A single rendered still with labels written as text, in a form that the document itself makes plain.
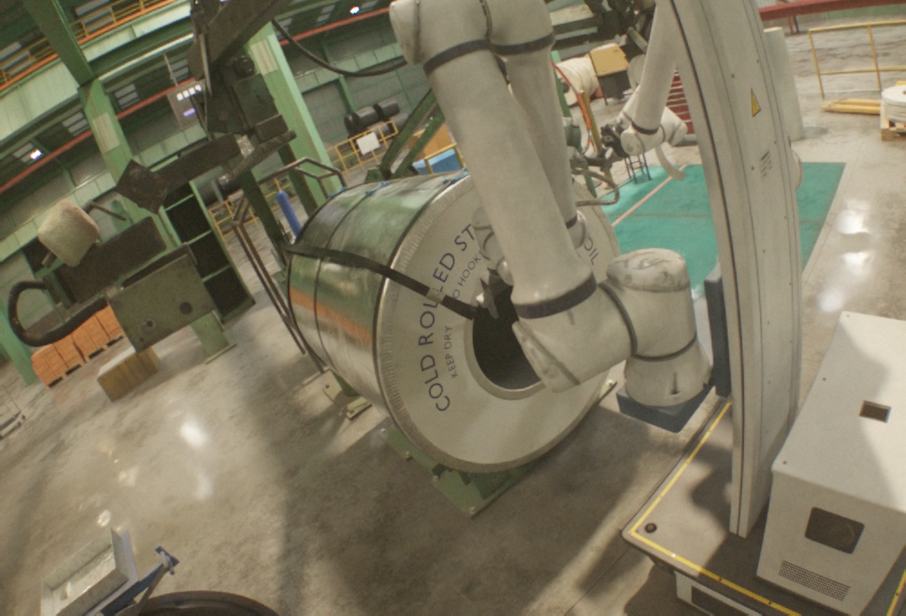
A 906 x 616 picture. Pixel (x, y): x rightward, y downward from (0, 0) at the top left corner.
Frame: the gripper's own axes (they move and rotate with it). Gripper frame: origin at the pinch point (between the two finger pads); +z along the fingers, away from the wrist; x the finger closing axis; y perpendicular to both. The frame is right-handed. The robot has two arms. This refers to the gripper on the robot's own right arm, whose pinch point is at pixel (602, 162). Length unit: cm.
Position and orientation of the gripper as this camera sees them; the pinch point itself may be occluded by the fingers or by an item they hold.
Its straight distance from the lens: 173.2
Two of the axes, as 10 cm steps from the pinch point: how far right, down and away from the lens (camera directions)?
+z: -3.4, 6.0, 7.2
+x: 3.4, 8.0, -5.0
